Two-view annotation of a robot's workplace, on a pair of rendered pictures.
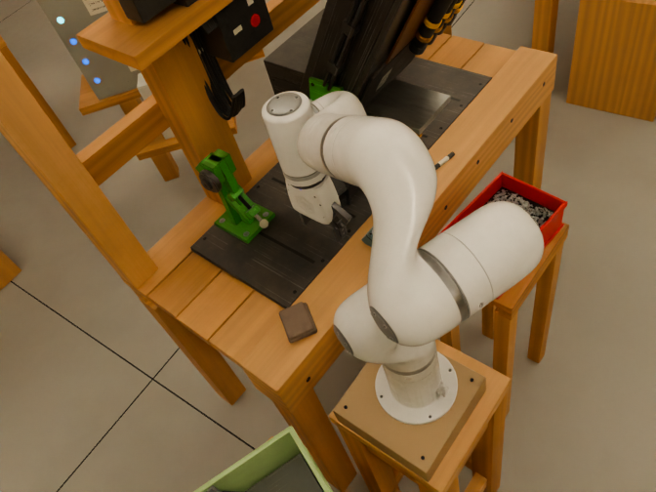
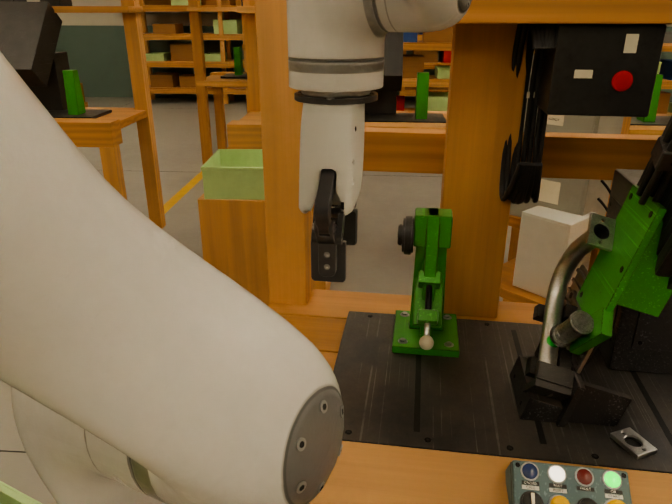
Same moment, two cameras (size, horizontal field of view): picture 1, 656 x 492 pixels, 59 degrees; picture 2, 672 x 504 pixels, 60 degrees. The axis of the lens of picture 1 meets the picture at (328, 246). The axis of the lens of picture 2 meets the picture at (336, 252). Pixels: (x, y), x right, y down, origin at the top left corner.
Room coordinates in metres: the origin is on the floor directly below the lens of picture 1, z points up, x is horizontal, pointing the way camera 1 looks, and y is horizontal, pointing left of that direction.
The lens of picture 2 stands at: (0.43, -0.38, 1.52)
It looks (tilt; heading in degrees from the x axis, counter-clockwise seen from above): 23 degrees down; 45
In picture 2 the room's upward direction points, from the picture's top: straight up
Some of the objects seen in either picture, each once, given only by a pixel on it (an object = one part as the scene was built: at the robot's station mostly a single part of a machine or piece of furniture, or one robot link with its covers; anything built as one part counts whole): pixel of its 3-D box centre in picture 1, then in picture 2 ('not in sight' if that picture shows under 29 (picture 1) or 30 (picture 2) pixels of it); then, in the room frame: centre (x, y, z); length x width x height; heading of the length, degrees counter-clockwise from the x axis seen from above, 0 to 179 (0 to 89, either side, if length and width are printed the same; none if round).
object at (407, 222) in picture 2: (209, 182); (405, 235); (1.27, 0.26, 1.12); 0.07 x 0.03 x 0.08; 37
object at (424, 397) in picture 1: (411, 367); not in sight; (0.59, -0.09, 1.01); 0.19 x 0.19 x 0.18
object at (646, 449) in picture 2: not in sight; (633, 442); (1.26, -0.20, 0.90); 0.06 x 0.04 x 0.01; 65
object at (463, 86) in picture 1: (349, 159); (639, 392); (1.43, -0.16, 0.89); 1.10 x 0.42 x 0.02; 127
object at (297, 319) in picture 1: (297, 320); not in sight; (0.87, 0.14, 0.91); 0.10 x 0.08 x 0.03; 5
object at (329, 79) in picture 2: (304, 166); (336, 75); (0.82, 0.00, 1.47); 0.09 x 0.08 x 0.03; 37
